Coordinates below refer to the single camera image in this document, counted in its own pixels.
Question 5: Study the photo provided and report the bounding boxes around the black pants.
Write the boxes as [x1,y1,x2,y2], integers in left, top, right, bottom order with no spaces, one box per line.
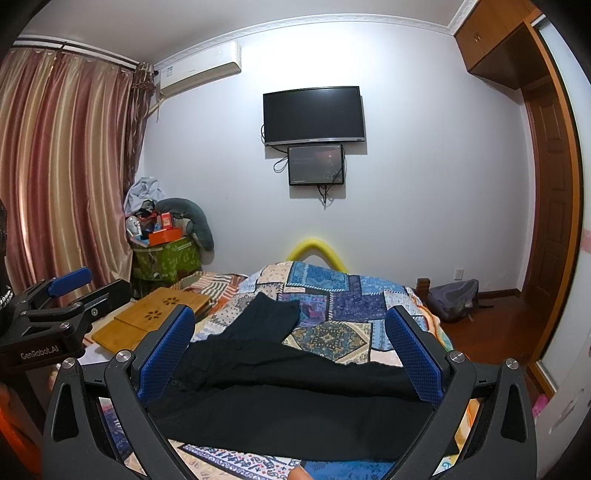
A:
[148,338,434,461]

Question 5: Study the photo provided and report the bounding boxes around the bamboo lap desk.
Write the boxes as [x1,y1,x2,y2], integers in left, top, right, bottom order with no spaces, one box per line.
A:
[91,287,211,353]

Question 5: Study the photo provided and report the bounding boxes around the grey backpack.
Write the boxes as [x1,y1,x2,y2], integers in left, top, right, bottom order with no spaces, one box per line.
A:
[427,279,480,323]

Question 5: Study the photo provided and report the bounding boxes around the green storage box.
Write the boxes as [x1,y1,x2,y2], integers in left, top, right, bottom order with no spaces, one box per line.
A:
[131,237,201,283]

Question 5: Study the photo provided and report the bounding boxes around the orange box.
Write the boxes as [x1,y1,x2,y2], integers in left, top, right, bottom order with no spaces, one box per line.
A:
[148,228,183,247]

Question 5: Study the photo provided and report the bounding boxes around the blue patchwork quilt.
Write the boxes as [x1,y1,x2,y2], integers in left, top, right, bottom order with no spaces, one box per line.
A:
[98,260,482,480]

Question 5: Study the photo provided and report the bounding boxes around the light blue crumpled cloth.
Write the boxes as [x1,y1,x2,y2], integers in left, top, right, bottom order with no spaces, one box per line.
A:
[123,176,165,215]

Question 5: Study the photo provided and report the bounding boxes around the folded dark navy garment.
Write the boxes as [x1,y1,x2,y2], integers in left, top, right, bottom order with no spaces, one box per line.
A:
[209,293,301,343]

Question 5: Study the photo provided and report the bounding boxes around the grey neck pillow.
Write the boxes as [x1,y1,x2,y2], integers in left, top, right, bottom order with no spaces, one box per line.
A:
[156,198,214,252]

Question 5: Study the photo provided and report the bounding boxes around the pink striped curtain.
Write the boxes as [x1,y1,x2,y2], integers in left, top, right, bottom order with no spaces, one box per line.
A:
[1,47,155,292]

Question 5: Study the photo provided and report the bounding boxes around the yellow foam tube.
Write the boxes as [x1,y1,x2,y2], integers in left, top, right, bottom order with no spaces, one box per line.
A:
[287,238,349,273]

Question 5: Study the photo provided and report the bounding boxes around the brown wooden door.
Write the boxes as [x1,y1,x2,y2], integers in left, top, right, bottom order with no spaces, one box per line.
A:
[524,77,573,345]

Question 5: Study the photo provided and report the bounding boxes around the white air conditioner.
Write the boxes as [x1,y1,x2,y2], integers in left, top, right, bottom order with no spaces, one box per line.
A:
[156,41,242,98]

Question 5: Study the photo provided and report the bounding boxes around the wooden overhead cabinet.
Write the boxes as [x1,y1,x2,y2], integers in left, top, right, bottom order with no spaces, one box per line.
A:
[455,0,549,90]

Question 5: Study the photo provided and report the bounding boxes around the small wall monitor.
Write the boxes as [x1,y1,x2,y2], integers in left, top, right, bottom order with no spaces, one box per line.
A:
[287,144,345,186]

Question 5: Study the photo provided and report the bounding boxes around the black wall television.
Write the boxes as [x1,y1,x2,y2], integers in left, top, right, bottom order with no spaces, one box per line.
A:
[263,86,366,146]

